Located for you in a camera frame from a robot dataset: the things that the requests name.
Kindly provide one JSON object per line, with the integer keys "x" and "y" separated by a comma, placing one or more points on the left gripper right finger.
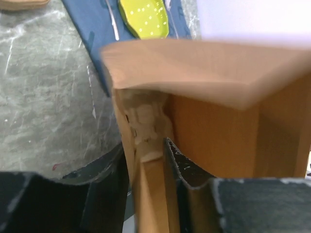
{"x": 187, "y": 188}

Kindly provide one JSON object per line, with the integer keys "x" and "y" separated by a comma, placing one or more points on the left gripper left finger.
{"x": 103, "y": 209}

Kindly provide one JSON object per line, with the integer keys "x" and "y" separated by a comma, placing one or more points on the single cardboard cup carrier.
{"x": 149, "y": 125}

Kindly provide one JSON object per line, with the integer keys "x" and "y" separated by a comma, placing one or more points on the brown paper bag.
{"x": 240, "y": 111}

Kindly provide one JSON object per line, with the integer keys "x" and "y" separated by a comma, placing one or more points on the yellow green dotted plate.
{"x": 145, "y": 19}

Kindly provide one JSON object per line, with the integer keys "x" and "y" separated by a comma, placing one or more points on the silver fork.
{"x": 113, "y": 21}

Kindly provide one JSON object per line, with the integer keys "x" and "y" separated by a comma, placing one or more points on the blue letter print cloth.
{"x": 93, "y": 23}

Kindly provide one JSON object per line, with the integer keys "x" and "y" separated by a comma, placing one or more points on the cardboard cup carrier tray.
{"x": 18, "y": 5}

